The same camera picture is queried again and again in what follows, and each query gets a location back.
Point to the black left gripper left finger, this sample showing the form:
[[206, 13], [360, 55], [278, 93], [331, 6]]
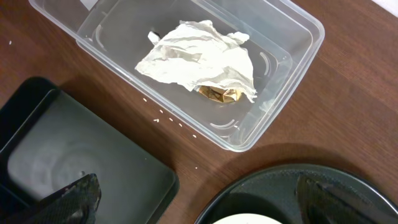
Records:
[[76, 203]]

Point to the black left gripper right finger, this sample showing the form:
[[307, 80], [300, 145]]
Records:
[[327, 202]]

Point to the black rectangular bin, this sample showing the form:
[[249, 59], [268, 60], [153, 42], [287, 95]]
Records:
[[49, 140]]

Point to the clear plastic waste bin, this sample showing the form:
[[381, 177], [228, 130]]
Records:
[[283, 41]]

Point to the round black tray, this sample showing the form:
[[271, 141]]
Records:
[[271, 192]]

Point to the white paper napkin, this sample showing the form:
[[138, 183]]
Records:
[[195, 54]]

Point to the gold foil wrapper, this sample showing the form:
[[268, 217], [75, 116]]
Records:
[[220, 95]]

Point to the grey plate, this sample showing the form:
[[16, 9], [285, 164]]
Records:
[[247, 218]]

